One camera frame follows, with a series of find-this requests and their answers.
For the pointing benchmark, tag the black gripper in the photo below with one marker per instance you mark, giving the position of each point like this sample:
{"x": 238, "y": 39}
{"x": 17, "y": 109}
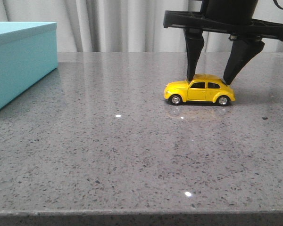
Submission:
{"x": 233, "y": 17}

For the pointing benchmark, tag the yellow toy beetle car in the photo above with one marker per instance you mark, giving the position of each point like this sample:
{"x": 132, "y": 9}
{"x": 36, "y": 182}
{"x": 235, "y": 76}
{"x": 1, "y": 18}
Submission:
{"x": 202, "y": 88}

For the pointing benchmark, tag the light blue box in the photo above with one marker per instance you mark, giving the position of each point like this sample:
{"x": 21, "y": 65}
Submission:
{"x": 28, "y": 52}

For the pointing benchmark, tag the grey curtain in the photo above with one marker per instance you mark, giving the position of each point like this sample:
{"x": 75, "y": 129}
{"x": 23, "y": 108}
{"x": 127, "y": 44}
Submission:
{"x": 105, "y": 25}

